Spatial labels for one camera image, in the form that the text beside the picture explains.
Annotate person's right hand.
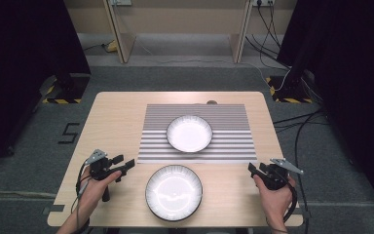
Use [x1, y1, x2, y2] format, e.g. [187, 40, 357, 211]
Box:
[252, 175, 297, 224]

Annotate right hand-held gripper cable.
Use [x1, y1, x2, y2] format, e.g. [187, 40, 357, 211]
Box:
[281, 179, 299, 224]

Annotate white floor cable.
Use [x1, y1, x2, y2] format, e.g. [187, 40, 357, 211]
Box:
[135, 38, 292, 93]

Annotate black floor cables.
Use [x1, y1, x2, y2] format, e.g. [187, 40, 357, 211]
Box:
[272, 107, 331, 234]

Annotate white plate with dark rim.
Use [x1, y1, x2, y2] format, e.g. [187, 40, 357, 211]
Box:
[166, 114, 214, 154]
[144, 164, 205, 223]

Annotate stand base with hazard tape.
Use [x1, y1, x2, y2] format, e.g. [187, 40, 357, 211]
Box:
[41, 73, 92, 105]
[265, 75, 315, 104]

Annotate yellow floor object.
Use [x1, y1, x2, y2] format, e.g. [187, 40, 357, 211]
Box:
[104, 39, 119, 54]

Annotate grey tape piece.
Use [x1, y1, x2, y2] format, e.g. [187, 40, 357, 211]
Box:
[286, 206, 312, 219]
[41, 204, 66, 215]

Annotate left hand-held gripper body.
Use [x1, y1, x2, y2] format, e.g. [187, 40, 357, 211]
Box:
[84, 148, 120, 203]

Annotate grey striped placemat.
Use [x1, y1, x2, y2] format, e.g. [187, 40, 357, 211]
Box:
[136, 103, 258, 165]

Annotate hand-held gripper cable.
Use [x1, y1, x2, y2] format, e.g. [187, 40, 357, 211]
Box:
[73, 161, 93, 234]
[281, 179, 299, 224]

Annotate beige wooden desk panel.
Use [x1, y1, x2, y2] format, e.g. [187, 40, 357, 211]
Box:
[102, 0, 137, 64]
[228, 0, 254, 64]

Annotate black wall cables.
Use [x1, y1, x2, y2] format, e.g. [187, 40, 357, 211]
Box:
[244, 3, 290, 70]

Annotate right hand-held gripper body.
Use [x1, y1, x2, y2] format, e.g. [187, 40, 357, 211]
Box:
[259, 157, 305, 191]

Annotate black curtain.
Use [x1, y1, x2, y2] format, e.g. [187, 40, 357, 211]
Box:
[277, 0, 374, 223]
[0, 0, 92, 176]

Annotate left hand-held gripper cable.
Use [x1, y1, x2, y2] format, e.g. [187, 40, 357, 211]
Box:
[73, 161, 93, 234]

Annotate person's left hand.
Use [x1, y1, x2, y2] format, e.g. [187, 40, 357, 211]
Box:
[77, 171, 124, 215]

